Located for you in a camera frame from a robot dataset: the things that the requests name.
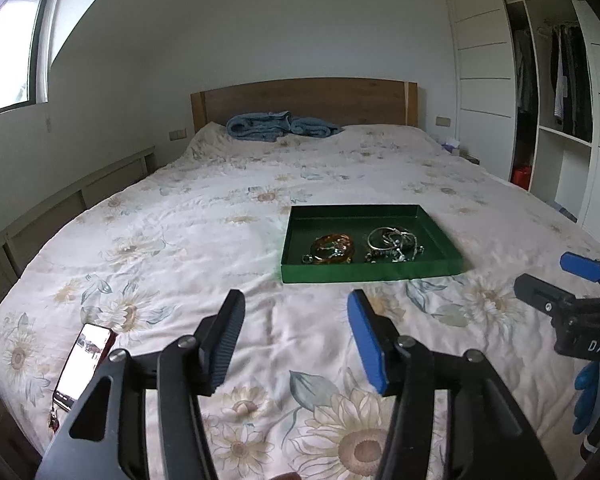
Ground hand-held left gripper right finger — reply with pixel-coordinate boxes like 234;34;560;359
347;289;553;480

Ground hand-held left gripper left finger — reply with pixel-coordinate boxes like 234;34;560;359
35;289;246;480

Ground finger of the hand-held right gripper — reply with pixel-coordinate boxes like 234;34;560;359
560;252;600;283
513;274;573;317

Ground amber bangle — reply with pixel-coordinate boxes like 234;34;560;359
310;233;357;264

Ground green tray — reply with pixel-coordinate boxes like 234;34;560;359
280;203;464;284

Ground person's right hand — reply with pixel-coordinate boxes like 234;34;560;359
572;360;600;436

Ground thin silver bangle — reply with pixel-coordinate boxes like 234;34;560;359
366;226;404;252

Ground red bag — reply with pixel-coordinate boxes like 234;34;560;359
511;162;533;190

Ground smartphone with red case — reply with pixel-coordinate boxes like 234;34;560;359
49;323;117;433

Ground hanging clothes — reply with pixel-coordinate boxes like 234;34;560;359
512;20;594;142

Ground blue towel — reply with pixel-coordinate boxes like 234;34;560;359
226;110;344;142

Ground white wardrobe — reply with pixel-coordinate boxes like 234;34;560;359
440;0;600;243

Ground wooden headboard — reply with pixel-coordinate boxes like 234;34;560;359
190;77;419;134

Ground window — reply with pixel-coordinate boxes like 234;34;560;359
0;0;59;117

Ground beaded charm bracelet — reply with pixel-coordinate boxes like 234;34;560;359
364;244;426;264

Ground low white wall ledge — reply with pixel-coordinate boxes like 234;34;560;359
0;146;156;341

